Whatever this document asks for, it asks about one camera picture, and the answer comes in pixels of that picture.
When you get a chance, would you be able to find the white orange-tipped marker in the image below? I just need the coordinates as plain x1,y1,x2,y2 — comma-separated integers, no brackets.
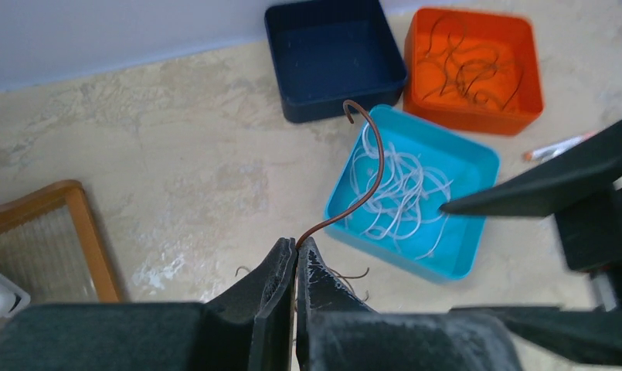
522,131,596,162

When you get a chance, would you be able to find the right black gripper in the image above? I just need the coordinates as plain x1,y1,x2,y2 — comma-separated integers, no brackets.
440,119,622,366

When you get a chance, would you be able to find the light blue square bin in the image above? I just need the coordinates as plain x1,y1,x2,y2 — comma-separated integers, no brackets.
323,104,501,284

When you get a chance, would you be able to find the brown thin cable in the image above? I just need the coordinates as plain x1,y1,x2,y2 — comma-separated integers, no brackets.
234,100,386,303
418,15,525,111

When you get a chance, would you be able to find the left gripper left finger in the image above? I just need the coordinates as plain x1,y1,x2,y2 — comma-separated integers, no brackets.
0,238,297,370

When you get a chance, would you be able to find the white string cable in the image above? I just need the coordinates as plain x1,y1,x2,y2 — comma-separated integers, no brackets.
343,122,454,261

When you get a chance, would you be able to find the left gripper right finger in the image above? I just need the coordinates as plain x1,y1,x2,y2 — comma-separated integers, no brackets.
296,238,522,370

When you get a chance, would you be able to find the dark navy square bin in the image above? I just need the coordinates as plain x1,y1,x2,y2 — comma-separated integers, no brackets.
263,1,408,124

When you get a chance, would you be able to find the wooden tiered shelf rack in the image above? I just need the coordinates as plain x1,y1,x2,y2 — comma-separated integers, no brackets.
0,180,124,330

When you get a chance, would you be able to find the orange square bin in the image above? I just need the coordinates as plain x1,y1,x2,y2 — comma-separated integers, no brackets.
403,7,544,136

